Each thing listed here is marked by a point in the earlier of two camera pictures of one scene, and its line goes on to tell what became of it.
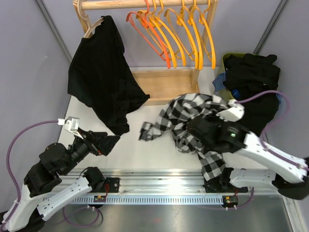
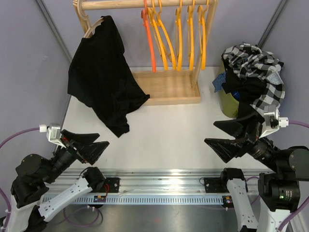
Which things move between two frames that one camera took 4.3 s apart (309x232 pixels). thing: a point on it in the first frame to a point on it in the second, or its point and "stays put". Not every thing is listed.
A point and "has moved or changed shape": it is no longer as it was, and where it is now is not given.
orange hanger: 211,58 to 190,23
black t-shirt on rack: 99,76 stays put
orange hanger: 149,20 to 150,10
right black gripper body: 212,119 to 260,148
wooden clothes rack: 161,85 stays put
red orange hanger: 147,22 has moved or changed shape
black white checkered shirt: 175,117 to 246,59
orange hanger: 162,21 to 159,18
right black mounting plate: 216,185 stays put
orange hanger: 191,21 to 178,29
